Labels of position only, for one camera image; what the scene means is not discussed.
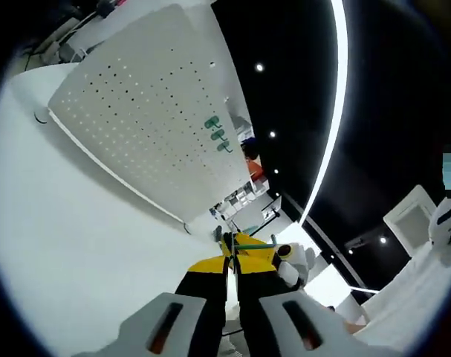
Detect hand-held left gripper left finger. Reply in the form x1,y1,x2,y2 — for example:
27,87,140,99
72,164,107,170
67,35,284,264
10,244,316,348
115,254,230,357

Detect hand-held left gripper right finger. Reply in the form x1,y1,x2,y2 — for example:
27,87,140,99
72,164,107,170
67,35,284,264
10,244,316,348
234,254,397,357

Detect white perforated mounting plate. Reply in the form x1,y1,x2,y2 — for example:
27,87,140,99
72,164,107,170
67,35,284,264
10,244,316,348
33,3,254,236

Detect white ceiling air conditioner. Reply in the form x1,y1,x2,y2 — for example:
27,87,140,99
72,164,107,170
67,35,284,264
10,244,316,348
383,184,447,257

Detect white chest-worn device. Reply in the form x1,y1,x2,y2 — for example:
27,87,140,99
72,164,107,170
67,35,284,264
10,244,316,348
429,199,451,248

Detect ceiling light strip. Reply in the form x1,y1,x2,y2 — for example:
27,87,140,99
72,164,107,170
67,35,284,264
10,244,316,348
299,0,349,228

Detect round ceiling downlights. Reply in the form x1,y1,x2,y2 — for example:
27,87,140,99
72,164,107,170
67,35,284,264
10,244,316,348
254,62,389,246

